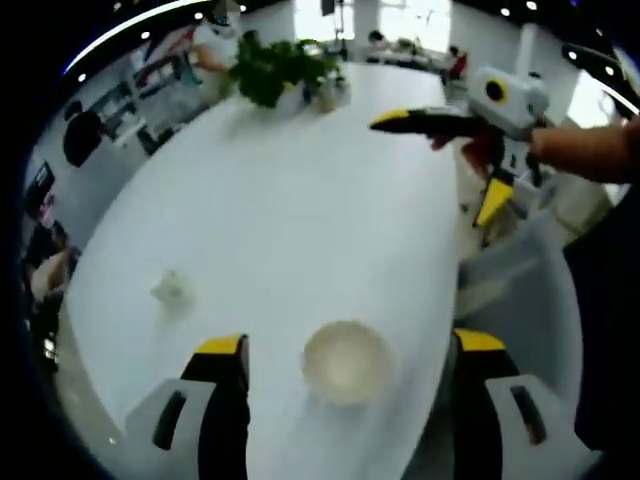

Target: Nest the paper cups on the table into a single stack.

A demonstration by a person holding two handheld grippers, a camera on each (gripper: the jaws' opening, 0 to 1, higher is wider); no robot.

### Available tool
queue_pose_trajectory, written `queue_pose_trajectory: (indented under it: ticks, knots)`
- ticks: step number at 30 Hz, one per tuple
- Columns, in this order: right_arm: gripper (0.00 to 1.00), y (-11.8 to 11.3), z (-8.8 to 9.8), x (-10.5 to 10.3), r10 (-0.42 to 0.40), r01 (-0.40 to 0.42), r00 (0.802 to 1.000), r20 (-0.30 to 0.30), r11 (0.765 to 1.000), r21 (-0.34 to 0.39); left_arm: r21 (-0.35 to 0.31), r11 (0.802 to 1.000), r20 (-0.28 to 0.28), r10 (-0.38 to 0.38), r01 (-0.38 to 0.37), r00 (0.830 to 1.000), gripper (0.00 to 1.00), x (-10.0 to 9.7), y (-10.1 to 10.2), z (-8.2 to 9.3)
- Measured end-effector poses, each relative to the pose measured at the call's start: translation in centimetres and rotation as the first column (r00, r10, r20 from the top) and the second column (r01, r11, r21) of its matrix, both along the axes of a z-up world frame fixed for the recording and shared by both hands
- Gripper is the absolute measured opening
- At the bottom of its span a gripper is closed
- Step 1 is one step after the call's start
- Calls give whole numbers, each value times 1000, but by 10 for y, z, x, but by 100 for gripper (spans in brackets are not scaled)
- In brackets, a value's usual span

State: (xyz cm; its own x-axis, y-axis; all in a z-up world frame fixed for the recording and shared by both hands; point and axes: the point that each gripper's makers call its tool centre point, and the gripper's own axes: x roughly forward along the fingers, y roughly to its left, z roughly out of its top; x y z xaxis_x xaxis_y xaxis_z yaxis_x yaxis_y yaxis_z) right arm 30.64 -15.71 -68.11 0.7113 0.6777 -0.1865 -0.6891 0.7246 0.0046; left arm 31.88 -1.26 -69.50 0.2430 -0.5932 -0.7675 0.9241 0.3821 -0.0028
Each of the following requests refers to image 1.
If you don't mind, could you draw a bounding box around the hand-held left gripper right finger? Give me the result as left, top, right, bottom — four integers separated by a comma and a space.
448, 328, 596, 480

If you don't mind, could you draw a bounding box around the person's dark clothing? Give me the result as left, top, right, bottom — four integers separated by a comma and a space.
562, 199, 640, 451

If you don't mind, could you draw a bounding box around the white paper cup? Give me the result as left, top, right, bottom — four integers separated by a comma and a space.
149, 269, 196, 306
301, 319, 399, 407

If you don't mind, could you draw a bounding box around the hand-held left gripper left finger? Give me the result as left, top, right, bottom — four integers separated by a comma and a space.
123, 333, 251, 480

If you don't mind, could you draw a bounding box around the grey chair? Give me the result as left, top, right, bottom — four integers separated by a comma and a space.
457, 209, 586, 451

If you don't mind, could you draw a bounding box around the potted green plant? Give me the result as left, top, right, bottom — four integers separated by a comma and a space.
228, 32, 346, 114

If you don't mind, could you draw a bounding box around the small glass jar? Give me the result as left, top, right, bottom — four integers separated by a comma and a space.
314, 79, 341, 114

